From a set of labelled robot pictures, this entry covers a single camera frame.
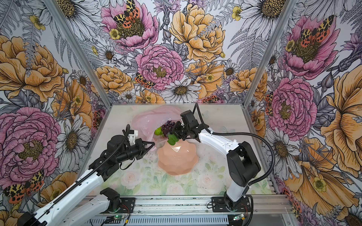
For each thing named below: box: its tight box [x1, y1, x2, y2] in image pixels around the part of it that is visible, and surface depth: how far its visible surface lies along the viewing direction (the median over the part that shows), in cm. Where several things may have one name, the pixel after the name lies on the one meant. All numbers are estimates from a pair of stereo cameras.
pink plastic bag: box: [131, 106, 182, 152], surface depth 87 cm
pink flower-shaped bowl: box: [156, 139, 199, 176], surface depth 92 cm
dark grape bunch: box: [161, 120, 176, 138], surface depth 87 cm
